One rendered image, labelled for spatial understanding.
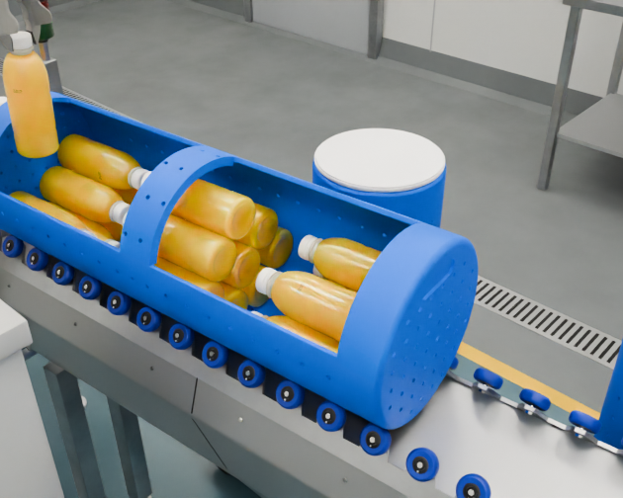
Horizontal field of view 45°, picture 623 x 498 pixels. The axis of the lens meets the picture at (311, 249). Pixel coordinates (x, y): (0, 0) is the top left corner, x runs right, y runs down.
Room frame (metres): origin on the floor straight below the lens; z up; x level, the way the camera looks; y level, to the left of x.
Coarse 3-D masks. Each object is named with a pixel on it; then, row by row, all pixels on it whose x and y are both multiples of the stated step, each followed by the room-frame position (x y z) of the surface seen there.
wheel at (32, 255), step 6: (30, 252) 1.18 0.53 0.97; (36, 252) 1.17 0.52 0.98; (42, 252) 1.17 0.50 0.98; (30, 258) 1.17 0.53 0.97; (36, 258) 1.16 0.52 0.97; (42, 258) 1.16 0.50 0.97; (30, 264) 1.16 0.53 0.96; (36, 264) 1.15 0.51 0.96; (42, 264) 1.15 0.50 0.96; (36, 270) 1.15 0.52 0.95
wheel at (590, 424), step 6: (570, 414) 0.76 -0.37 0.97; (576, 414) 0.75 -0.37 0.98; (582, 414) 0.75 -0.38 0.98; (570, 420) 0.76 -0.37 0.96; (576, 420) 0.75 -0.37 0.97; (582, 420) 0.74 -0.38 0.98; (588, 420) 0.74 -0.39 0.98; (594, 420) 0.74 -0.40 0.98; (582, 426) 0.74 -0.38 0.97; (588, 426) 0.74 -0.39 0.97; (594, 426) 0.74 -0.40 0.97; (600, 426) 0.74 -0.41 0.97; (594, 432) 0.74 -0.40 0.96
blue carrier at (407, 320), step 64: (0, 128) 1.21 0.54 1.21; (64, 128) 1.37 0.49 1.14; (128, 128) 1.31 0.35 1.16; (0, 192) 1.15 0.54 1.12; (256, 192) 1.15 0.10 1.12; (320, 192) 0.98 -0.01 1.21; (64, 256) 1.06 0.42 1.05; (128, 256) 0.95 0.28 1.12; (384, 256) 0.79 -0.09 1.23; (448, 256) 0.81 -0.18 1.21; (192, 320) 0.88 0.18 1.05; (256, 320) 0.80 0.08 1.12; (384, 320) 0.72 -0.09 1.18; (448, 320) 0.83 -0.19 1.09; (320, 384) 0.74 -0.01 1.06; (384, 384) 0.69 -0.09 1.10
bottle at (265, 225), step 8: (256, 208) 1.04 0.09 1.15; (264, 208) 1.04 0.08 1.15; (256, 216) 1.03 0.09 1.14; (264, 216) 1.03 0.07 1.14; (272, 216) 1.05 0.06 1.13; (256, 224) 1.02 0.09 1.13; (264, 224) 1.04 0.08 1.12; (272, 224) 1.05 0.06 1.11; (248, 232) 1.01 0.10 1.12; (256, 232) 1.01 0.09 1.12; (264, 232) 1.04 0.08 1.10; (272, 232) 1.05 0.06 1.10; (240, 240) 1.02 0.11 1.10; (248, 240) 1.01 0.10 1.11; (256, 240) 1.01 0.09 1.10; (264, 240) 1.03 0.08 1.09; (272, 240) 1.05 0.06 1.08; (256, 248) 1.02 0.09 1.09
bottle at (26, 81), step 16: (32, 48) 1.20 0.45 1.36; (16, 64) 1.17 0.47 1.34; (32, 64) 1.18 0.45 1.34; (16, 80) 1.17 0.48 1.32; (32, 80) 1.17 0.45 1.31; (16, 96) 1.17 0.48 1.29; (32, 96) 1.17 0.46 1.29; (48, 96) 1.20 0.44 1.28; (16, 112) 1.17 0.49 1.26; (32, 112) 1.17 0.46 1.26; (48, 112) 1.19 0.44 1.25; (16, 128) 1.17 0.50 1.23; (32, 128) 1.17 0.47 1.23; (48, 128) 1.18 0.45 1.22; (16, 144) 1.18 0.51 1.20; (32, 144) 1.16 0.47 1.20; (48, 144) 1.18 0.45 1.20
